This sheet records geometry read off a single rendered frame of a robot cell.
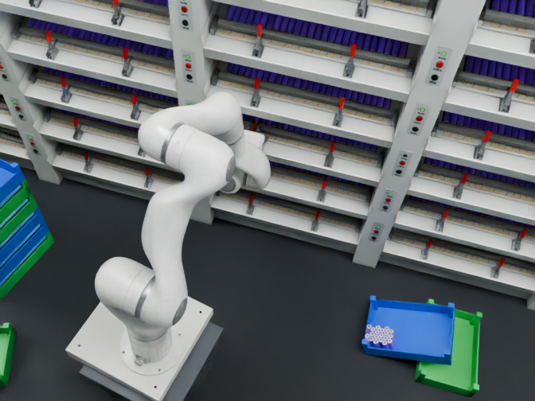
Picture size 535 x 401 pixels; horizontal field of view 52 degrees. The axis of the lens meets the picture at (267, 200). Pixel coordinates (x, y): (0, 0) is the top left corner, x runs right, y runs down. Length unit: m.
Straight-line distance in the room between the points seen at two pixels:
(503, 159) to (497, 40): 0.42
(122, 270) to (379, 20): 0.89
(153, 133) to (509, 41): 0.90
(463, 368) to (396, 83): 1.10
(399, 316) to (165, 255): 1.13
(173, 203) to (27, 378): 1.10
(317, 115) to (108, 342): 0.94
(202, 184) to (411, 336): 1.18
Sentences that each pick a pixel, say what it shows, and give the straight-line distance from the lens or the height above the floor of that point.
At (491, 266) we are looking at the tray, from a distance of 2.27.
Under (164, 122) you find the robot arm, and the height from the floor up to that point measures 1.06.
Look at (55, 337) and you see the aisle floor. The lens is 2.18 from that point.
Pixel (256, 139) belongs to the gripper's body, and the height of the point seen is 0.64.
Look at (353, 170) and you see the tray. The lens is 1.87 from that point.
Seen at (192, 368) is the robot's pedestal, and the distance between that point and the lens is 1.75.
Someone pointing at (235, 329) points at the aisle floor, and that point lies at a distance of 2.10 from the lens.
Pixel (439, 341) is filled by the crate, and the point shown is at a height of 0.09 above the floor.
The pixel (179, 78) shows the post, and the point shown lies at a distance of 1.78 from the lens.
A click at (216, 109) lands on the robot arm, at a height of 1.04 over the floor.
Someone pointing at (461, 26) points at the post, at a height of 1.14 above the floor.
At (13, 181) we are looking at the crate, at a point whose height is 0.43.
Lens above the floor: 1.92
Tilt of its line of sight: 53 degrees down
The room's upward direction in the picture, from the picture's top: 5 degrees clockwise
